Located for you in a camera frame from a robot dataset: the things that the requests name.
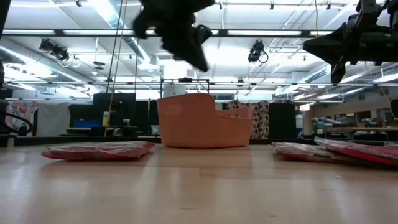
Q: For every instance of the red popcorn bag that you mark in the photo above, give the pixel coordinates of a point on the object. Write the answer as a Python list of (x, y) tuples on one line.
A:
[(301, 152), (363, 151), (99, 151)]

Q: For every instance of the black computer monitor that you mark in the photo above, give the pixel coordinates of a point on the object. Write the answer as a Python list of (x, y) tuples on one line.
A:
[(119, 107)]

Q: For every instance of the black overhead frame beam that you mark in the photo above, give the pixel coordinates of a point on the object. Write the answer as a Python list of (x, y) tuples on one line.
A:
[(264, 32)]

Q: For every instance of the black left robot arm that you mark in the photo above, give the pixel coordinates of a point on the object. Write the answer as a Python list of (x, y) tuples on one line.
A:
[(2, 107)]

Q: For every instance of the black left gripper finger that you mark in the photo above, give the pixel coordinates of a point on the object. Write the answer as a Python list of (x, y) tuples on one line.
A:
[(189, 53), (203, 33)]

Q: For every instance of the brown spotted curtain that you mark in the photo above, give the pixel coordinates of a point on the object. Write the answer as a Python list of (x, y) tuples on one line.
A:
[(261, 121)]

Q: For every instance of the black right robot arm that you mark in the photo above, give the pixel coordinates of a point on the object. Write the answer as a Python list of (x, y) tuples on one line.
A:
[(391, 9)]

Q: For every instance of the blue box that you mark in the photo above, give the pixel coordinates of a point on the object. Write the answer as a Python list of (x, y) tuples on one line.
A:
[(82, 123)]

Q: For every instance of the black ceiling camera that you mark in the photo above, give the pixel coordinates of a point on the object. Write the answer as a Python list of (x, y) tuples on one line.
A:
[(256, 51), (54, 49)]

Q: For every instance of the white trash bin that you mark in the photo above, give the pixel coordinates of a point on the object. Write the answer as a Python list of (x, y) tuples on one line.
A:
[(174, 91)]

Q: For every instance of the white cloth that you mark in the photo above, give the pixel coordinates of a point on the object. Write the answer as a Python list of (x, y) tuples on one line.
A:
[(53, 119)]

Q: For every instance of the black cabinet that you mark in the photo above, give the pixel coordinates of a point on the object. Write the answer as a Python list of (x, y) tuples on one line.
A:
[(281, 121)]

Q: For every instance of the floral cloth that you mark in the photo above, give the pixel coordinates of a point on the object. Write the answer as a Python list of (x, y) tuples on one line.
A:
[(21, 112)]

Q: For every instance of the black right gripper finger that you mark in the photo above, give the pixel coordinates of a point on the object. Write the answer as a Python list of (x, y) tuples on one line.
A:
[(329, 46), (338, 72)]

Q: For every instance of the orange plastic basket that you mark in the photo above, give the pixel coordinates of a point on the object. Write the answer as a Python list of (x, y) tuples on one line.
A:
[(186, 124)]

